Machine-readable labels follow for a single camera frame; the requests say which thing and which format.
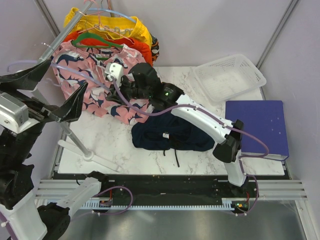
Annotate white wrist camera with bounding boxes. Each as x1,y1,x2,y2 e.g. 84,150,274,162
104,62,124,82
0,92,29,134

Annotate light blue hanger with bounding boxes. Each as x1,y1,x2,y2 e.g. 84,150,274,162
87,7,137,23

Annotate light blue cable duct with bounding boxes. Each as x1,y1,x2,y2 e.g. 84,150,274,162
80,199,248,211

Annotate translucent lilac hanger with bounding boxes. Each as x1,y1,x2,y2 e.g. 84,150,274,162
6,60,110,92

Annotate green hanger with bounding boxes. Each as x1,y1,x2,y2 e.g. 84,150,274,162
70,32,128,61

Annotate yellow shorts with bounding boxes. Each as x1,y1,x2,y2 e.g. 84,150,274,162
71,14,157,47

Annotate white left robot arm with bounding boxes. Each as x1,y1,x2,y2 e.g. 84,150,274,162
0,59,110,240

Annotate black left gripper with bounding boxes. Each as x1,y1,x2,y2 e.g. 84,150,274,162
0,56,89,161

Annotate silver clothes rack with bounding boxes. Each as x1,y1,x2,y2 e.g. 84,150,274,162
37,1,122,173

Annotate white plastic basket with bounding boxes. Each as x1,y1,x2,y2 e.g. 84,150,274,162
192,54,267,103

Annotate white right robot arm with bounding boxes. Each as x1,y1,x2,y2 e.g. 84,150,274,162
105,63,247,197

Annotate navy blue shorts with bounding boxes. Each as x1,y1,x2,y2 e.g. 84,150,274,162
131,112,215,167

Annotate blue binder folder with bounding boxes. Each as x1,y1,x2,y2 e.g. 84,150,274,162
225,100,289,161

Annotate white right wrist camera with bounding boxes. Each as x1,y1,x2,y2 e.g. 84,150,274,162
104,62,124,82

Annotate black orange patterned garment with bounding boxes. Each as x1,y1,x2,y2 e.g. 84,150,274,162
150,34,160,64

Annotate orange shorts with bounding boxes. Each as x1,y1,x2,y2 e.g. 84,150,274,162
61,30,165,93

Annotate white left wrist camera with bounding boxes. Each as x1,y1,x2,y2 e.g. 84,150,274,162
0,92,29,134

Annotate pink shark print shorts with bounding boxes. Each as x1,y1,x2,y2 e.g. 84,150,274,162
52,41,148,125

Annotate pink wire hanger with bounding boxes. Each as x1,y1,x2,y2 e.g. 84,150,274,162
74,11,136,42

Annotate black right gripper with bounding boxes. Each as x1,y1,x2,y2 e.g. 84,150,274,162
106,75,151,107

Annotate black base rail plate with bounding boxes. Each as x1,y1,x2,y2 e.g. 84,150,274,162
52,173,292,207

